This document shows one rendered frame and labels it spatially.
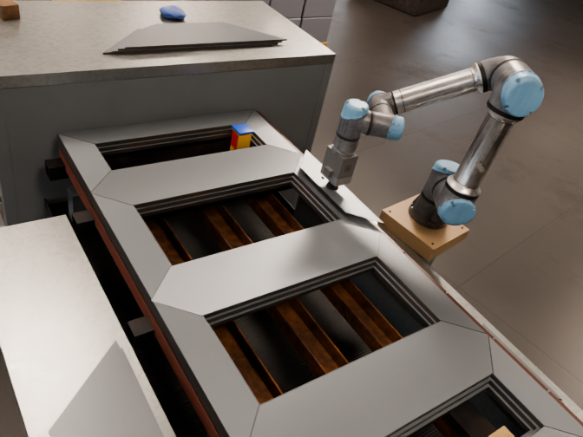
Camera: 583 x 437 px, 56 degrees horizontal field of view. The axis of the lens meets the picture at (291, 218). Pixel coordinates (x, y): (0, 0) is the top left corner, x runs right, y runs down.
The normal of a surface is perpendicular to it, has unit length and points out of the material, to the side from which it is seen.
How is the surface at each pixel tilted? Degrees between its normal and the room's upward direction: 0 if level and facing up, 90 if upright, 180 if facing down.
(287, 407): 0
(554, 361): 0
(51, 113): 90
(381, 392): 0
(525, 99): 82
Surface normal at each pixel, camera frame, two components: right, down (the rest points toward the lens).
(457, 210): -0.04, 0.70
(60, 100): 0.55, 0.60
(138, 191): 0.20, -0.77
